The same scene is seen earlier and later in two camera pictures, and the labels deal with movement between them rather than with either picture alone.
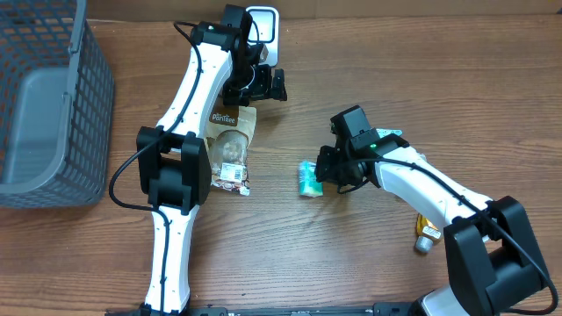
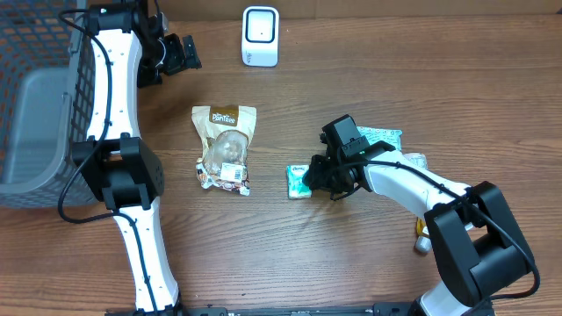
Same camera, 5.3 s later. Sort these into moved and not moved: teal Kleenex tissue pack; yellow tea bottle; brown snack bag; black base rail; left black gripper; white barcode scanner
Moved: left black gripper; teal Kleenex tissue pack
Not moved: black base rail; yellow tea bottle; brown snack bag; white barcode scanner
